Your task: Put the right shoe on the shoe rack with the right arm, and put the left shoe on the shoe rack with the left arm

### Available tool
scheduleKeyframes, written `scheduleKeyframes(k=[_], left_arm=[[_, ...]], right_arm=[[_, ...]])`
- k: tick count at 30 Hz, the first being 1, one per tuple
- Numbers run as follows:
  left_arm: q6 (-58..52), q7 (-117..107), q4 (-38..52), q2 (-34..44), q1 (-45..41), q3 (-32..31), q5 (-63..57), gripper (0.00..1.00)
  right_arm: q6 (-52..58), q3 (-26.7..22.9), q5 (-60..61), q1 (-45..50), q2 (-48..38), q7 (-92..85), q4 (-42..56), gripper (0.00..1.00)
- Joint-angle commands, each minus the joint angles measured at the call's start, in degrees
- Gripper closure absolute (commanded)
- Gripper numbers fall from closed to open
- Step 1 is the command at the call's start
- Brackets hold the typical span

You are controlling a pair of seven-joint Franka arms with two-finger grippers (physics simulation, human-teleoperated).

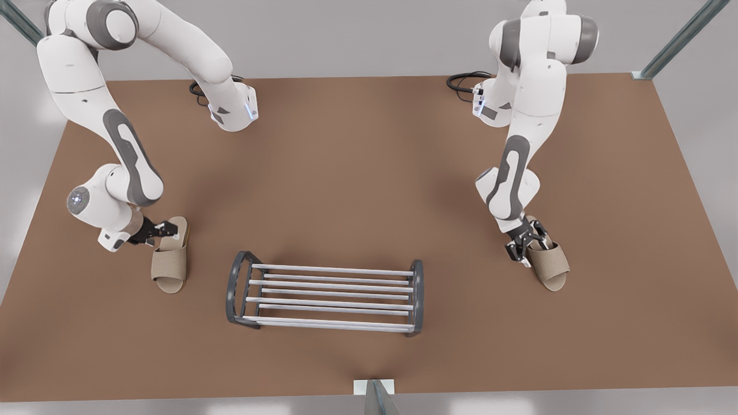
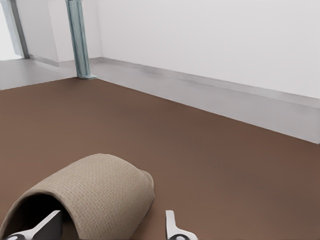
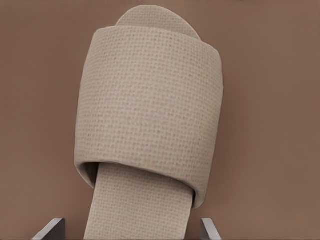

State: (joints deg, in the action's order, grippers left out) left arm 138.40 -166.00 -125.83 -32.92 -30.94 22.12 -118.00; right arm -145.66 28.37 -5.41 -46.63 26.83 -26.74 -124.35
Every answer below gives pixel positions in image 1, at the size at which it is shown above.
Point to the beige slipper with rounded toe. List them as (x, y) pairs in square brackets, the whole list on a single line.
[(170, 256)]

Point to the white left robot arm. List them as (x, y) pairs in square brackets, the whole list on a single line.
[(533, 86)]

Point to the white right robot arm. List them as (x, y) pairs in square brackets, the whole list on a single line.
[(75, 75)]

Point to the grey metal shoe rack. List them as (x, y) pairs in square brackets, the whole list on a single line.
[(326, 294)]

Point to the silver frame post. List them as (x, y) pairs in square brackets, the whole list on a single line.
[(23, 22), (377, 397), (677, 40)]

